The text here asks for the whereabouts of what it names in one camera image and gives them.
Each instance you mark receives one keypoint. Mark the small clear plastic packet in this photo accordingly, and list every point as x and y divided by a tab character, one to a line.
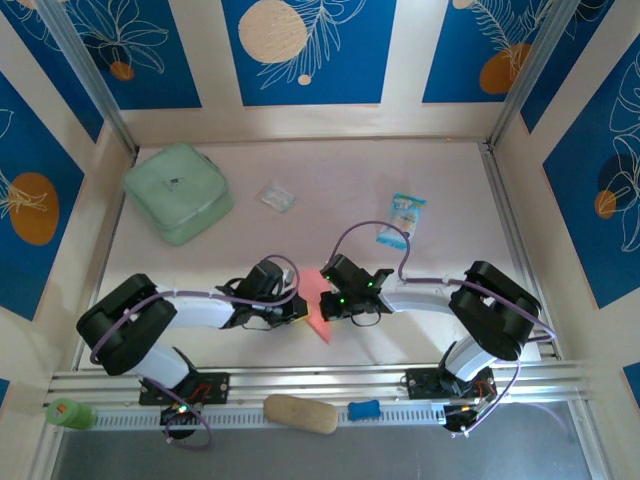
277	198

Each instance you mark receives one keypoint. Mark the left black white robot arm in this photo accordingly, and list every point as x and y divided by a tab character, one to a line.
125	325

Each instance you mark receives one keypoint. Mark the aluminium frame post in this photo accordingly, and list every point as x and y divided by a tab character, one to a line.
85	65
530	65

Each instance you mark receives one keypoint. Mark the aluminium mounting rail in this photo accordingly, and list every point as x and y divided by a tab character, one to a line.
320	380

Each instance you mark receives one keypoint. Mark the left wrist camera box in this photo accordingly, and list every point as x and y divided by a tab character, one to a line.
290	277

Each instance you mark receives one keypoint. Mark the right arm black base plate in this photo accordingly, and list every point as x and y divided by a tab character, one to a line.
420	382

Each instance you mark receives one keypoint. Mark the aluminium side rail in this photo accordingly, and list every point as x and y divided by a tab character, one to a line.
495	175

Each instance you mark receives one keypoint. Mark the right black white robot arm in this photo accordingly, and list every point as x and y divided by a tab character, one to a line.
495	310

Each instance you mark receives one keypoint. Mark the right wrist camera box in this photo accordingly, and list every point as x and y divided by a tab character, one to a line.
328	266

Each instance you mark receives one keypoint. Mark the mint green zip pouch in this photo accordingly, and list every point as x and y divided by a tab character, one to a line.
170	185

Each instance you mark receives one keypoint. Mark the pink square paper sheet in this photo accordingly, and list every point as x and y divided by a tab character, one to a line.
312	290

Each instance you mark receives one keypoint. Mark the green bottle with orange cap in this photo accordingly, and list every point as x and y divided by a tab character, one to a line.
70	414

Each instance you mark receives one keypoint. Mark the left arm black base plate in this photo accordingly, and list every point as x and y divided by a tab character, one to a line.
220	387

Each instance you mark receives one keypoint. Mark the blue snack packet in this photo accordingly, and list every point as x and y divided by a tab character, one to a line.
405	210

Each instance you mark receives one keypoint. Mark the blue bone-shaped sponge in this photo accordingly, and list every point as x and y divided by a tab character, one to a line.
363	411

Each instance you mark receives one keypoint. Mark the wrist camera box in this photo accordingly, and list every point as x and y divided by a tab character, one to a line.
290	277
328	266

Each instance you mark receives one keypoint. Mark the black controller board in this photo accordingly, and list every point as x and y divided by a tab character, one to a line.
457	417
175	417

